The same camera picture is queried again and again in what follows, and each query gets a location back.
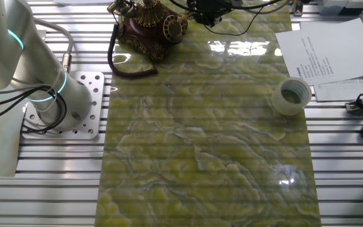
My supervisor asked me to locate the clear packing tape roll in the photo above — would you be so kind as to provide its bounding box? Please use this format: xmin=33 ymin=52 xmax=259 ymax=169
xmin=270 ymin=77 xmax=313 ymax=116

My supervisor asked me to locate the antique red rotary phone base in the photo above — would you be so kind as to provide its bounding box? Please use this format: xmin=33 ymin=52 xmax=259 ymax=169
xmin=115 ymin=0 xmax=189 ymax=61

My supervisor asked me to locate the grey metal block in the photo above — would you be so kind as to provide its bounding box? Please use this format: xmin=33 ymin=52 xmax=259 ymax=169
xmin=316 ymin=0 xmax=363 ymax=16

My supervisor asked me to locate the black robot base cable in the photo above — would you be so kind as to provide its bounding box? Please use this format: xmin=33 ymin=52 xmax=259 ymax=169
xmin=0 ymin=83 xmax=68 ymax=133

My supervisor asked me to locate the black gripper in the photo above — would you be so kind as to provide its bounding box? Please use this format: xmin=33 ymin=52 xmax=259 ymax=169
xmin=186 ymin=0 xmax=234 ymax=28

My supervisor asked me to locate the grey robot hose with connector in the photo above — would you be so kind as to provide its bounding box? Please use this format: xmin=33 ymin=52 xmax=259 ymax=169
xmin=32 ymin=17 xmax=74 ymax=74

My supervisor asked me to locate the dark red coiled phone cord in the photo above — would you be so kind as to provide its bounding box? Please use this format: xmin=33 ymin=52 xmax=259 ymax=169
xmin=107 ymin=23 xmax=159 ymax=79

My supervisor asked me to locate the paper sheet with table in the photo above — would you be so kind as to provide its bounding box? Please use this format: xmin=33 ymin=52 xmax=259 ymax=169
xmin=313 ymin=78 xmax=363 ymax=102

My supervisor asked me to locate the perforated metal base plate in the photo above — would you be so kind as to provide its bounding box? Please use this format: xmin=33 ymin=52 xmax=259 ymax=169
xmin=21 ymin=71 xmax=106 ymax=140

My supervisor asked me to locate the green marble pattern mat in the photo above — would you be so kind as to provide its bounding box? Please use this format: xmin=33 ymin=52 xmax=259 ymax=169
xmin=95 ymin=0 xmax=323 ymax=227

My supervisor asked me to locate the printed instruction paper sheet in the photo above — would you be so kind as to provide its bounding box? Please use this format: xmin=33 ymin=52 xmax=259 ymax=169
xmin=275 ymin=18 xmax=363 ymax=86

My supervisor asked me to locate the brass and red phone handset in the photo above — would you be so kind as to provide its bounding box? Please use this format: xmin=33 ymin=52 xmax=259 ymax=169
xmin=107 ymin=0 xmax=140 ymax=19

